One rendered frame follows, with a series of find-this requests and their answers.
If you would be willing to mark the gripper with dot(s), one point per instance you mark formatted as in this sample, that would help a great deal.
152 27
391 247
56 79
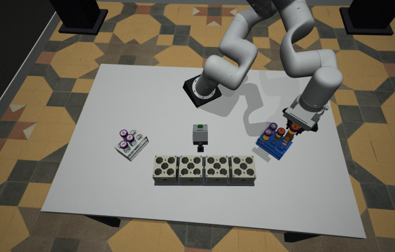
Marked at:
315 118

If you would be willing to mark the blue tube rack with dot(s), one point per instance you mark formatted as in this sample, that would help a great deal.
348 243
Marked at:
272 148

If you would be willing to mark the beige bucket adapter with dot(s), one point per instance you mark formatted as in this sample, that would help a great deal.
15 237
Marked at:
242 170
165 169
190 169
216 170

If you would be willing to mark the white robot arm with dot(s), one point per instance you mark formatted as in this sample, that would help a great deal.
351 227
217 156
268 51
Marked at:
298 22

